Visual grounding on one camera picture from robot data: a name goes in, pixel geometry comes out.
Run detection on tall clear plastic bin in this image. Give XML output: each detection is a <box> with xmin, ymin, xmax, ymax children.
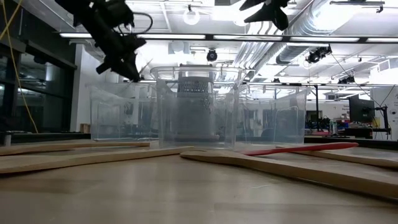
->
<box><xmin>150</xmin><ymin>65</ymin><xmax>246</xmax><ymax>149</ymax></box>

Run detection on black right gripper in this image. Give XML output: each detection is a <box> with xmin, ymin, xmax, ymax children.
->
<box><xmin>239</xmin><ymin>0</ymin><xmax>290</xmax><ymax>31</ymax></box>

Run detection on silver ventilation duct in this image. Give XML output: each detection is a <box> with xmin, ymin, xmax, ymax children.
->
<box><xmin>275</xmin><ymin>0</ymin><xmax>346</xmax><ymax>65</ymax></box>

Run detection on metal box grater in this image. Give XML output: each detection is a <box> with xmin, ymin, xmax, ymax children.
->
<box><xmin>174</xmin><ymin>64</ymin><xmax>221</xmax><ymax>141</ymax></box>

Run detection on red silicone spatula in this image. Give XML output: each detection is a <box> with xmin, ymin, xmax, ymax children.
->
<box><xmin>239</xmin><ymin>142</ymin><xmax>360</xmax><ymax>157</ymax></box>

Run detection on overhead light strip bar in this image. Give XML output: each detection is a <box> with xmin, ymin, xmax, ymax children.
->
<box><xmin>58</xmin><ymin>32</ymin><xmax>398</xmax><ymax>44</ymax></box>

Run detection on black computer monitor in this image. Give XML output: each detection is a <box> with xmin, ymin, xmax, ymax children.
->
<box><xmin>348</xmin><ymin>95</ymin><xmax>376</xmax><ymax>124</ymax></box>

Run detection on large steel butter knife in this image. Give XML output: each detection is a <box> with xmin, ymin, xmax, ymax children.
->
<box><xmin>95</xmin><ymin>138</ymin><xmax>150</xmax><ymax>142</ymax></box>

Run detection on white cylindrical post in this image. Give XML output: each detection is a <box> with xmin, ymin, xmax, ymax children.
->
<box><xmin>2</xmin><ymin>130</ymin><xmax>14</xmax><ymax>147</ymax></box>

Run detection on broad wooden spatula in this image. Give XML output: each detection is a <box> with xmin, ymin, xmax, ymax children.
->
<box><xmin>179</xmin><ymin>149</ymin><xmax>398</xmax><ymax>200</ymax></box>

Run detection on white poster board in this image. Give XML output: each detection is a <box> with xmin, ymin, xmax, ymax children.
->
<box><xmin>369</xmin><ymin>86</ymin><xmax>398</xmax><ymax>141</ymax></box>

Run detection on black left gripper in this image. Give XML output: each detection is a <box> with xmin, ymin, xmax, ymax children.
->
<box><xmin>81</xmin><ymin>12</ymin><xmax>147</xmax><ymax>82</ymax></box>

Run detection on cluttered black desk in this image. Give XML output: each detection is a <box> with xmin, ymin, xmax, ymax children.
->
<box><xmin>304</xmin><ymin>126</ymin><xmax>392</xmax><ymax>139</ymax></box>

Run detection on low clear plastic bin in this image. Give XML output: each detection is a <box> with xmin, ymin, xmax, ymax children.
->
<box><xmin>89</xmin><ymin>82</ymin><xmax>159</xmax><ymax>142</ymax></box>
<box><xmin>238</xmin><ymin>84</ymin><xmax>308</xmax><ymax>146</ymax></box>

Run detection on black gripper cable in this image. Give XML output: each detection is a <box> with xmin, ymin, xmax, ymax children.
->
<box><xmin>119</xmin><ymin>11</ymin><xmax>154</xmax><ymax>35</ymax></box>

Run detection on slotted wooden spatula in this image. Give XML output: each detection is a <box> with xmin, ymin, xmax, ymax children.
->
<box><xmin>275</xmin><ymin>145</ymin><xmax>398</xmax><ymax>170</ymax></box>

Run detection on yellow cable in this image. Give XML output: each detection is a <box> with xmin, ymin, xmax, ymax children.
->
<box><xmin>0</xmin><ymin>0</ymin><xmax>40</xmax><ymax>134</ymax></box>

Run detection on white ring ceiling lamp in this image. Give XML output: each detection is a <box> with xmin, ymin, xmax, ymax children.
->
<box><xmin>182</xmin><ymin>4</ymin><xmax>201</xmax><ymax>26</ymax></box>

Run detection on black vertical pole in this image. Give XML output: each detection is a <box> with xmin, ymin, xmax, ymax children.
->
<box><xmin>313</xmin><ymin>84</ymin><xmax>321</xmax><ymax>131</ymax></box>

